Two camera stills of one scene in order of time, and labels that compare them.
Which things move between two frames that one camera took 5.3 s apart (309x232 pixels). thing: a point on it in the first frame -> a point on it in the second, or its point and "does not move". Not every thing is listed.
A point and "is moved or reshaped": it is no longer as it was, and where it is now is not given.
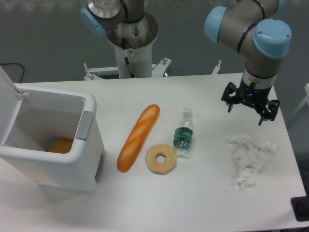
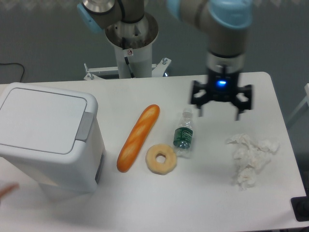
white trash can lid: [10, 101] is moved or reshaped
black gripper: [255, 97] -> [224, 72]
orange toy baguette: [136, 142] does not move
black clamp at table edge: [300, 206] does not move
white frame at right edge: [306, 100] does not move
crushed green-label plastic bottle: [183, 134] does not move
